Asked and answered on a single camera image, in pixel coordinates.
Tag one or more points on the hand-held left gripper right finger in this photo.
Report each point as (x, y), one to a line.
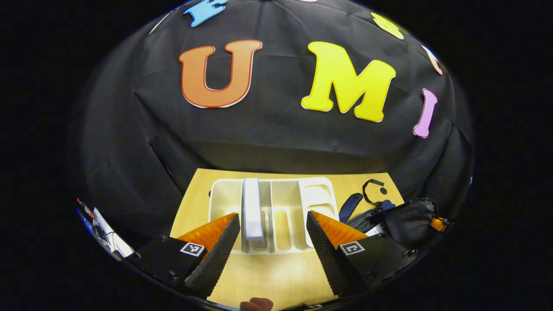
(330, 259)

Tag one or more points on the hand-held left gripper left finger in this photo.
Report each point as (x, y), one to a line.
(218, 259)

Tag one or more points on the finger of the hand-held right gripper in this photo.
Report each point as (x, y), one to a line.
(440, 224)

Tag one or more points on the blue schoolbag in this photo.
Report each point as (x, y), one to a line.
(408, 222)

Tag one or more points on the white bookshelf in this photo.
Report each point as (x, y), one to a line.
(317, 203)

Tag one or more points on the pale blue cover book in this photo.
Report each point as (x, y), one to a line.
(252, 211)

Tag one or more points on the clutter of small items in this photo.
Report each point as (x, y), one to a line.
(108, 235)

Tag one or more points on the black backdrop cloth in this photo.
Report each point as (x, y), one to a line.
(276, 138)

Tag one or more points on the thin white pole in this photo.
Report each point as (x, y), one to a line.
(160, 23)

